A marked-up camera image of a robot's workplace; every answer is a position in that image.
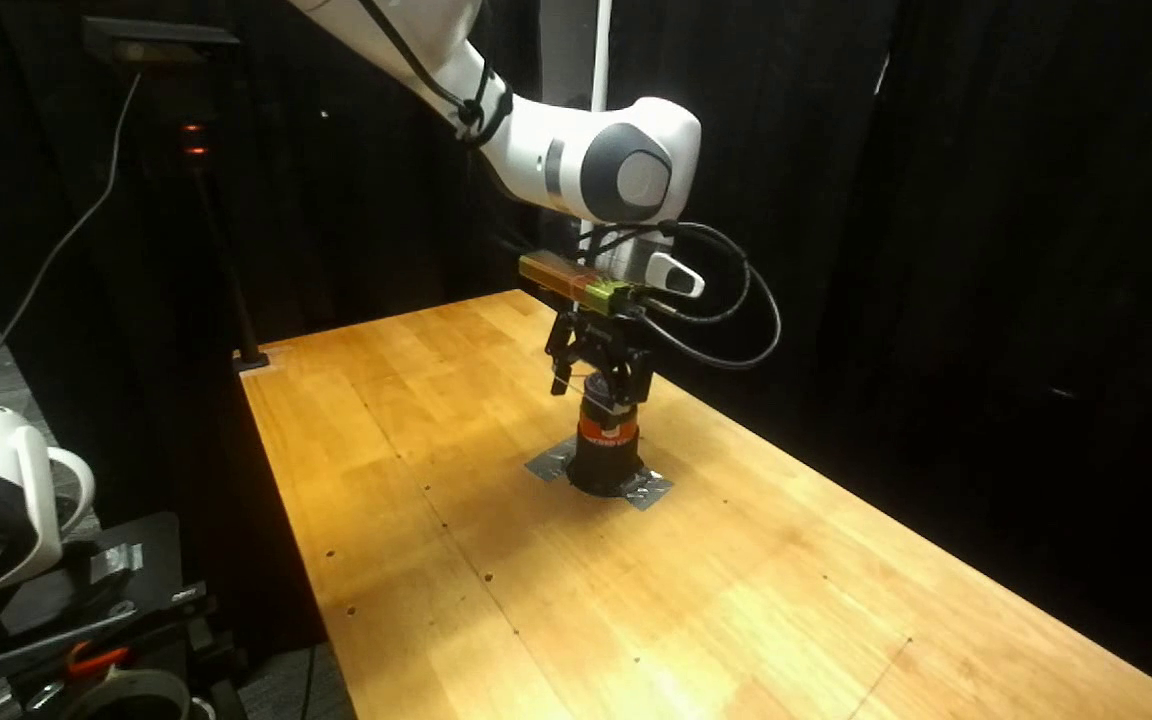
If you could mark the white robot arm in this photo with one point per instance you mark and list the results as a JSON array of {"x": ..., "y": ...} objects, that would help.
[{"x": 560, "y": 144}]

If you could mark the black camera stand pole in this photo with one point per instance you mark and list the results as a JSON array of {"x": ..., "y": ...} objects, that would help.
[{"x": 222, "y": 241}]

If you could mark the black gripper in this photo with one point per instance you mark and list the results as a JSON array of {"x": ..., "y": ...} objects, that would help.
[{"x": 602, "y": 342}]

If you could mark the dark coffee cup red sleeve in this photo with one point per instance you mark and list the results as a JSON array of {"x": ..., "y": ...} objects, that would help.
[{"x": 605, "y": 446}]

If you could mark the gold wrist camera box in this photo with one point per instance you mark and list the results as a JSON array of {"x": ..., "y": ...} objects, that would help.
[{"x": 560, "y": 276}]

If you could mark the black curtain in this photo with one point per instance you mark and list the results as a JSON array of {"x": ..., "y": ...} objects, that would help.
[{"x": 1003, "y": 267}]

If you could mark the white vertical pole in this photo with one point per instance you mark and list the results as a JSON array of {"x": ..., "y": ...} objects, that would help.
[{"x": 599, "y": 54}]

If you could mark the small red clip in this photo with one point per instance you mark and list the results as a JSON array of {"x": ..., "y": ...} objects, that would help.
[{"x": 93, "y": 657}]

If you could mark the black camera on stand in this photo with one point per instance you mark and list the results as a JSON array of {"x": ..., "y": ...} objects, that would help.
[{"x": 158, "y": 42}]

